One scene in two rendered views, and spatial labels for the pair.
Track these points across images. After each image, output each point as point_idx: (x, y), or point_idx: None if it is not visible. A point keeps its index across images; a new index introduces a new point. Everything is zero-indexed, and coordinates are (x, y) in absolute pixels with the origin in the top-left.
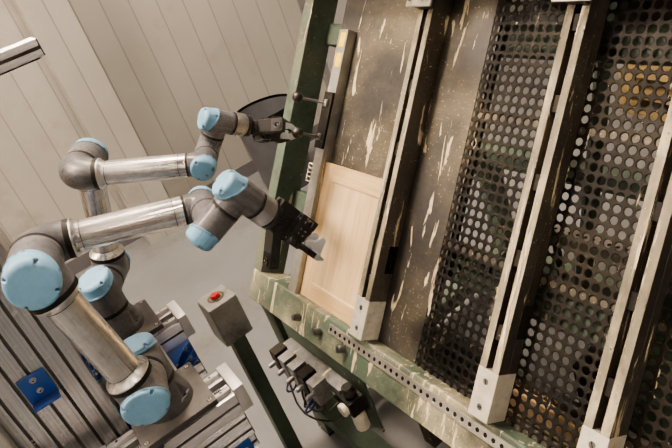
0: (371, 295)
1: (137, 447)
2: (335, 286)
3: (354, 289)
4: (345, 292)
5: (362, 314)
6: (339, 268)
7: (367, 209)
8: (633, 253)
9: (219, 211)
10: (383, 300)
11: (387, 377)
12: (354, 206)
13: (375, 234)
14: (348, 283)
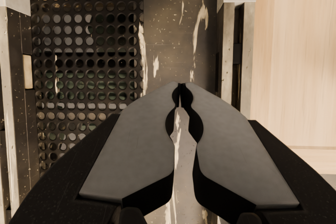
0: (223, 13)
1: None
2: None
3: (286, 5)
4: None
5: None
6: (332, 23)
7: (288, 126)
8: None
9: None
10: (218, 13)
11: None
12: (320, 124)
13: (240, 106)
14: (303, 8)
